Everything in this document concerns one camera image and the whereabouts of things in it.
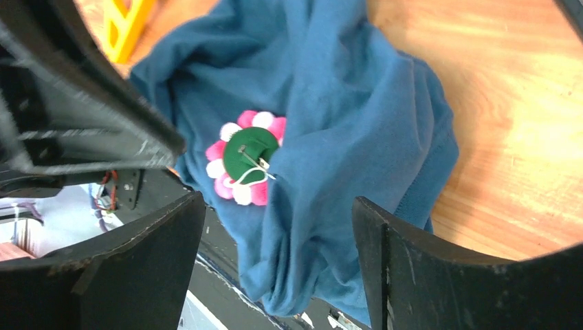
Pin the pink white flower brooch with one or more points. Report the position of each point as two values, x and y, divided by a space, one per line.
239 161

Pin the yellow plastic toy frame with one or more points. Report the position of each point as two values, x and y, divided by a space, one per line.
124 22

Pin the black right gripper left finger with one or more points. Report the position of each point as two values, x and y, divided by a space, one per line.
133 277

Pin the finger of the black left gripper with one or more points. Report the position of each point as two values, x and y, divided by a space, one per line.
64 108

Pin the blue cloth garment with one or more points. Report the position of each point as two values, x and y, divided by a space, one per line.
363 119

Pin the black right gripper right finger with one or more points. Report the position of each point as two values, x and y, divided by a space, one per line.
416 280

